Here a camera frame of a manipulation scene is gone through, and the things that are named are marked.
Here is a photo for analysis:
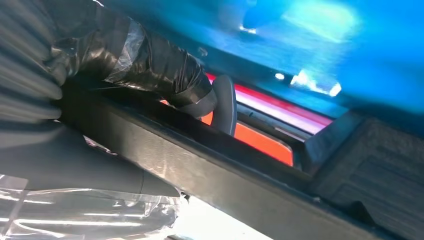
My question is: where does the blue metal shelf rack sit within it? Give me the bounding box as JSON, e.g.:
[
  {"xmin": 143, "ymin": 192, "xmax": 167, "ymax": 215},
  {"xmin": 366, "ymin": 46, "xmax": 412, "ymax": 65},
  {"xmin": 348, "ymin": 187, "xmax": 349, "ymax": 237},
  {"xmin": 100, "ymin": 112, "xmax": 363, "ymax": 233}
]
[{"xmin": 99, "ymin": 0, "xmax": 424, "ymax": 117}]

